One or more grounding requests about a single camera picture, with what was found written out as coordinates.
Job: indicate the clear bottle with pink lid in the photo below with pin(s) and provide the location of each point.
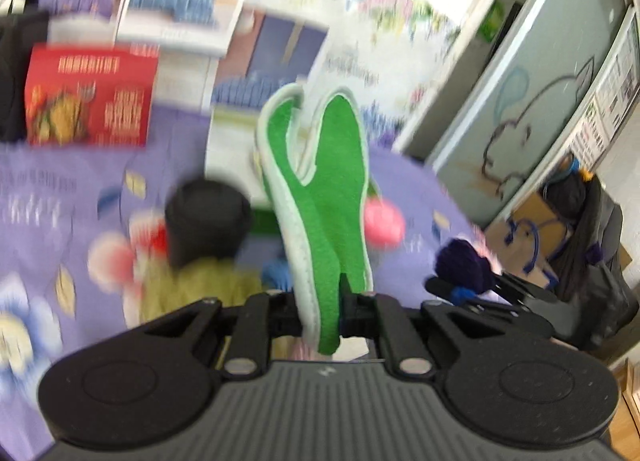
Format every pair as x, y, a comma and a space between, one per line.
382, 222

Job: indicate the dark blue yarn ball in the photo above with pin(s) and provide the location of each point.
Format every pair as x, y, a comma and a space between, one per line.
465, 263

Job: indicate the red cracker box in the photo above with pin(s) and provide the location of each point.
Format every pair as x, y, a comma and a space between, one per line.
90, 96

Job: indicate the black lidded cup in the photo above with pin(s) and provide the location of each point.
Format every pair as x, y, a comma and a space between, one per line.
207, 221

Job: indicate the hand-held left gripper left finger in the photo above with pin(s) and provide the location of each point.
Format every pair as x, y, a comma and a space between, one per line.
282, 316

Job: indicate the bedroom poster with blue bed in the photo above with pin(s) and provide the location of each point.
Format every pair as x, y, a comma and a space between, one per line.
280, 51

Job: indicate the green sticker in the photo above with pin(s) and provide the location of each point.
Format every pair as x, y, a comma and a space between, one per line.
492, 18

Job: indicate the black speaker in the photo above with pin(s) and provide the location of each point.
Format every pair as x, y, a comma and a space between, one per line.
17, 76

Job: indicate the white paper notice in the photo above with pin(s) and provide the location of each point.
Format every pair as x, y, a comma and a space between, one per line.
607, 91

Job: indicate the floral wall cloth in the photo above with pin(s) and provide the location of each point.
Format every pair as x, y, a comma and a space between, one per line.
390, 6

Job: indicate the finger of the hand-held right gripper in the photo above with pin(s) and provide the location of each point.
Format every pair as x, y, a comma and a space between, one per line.
442, 287
525, 291

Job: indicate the brown cardboard box blue print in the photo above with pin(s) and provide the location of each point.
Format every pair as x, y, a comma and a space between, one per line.
530, 236

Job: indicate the glass door with drawing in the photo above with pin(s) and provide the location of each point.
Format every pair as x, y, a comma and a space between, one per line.
525, 91

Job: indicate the yellow-green bath pouf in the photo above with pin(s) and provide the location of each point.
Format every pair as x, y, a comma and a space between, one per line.
195, 286

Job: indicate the purple floral tablecloth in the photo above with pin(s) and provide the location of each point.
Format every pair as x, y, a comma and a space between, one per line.
75, 201

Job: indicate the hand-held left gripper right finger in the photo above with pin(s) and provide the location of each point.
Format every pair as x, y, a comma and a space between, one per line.
357, 312

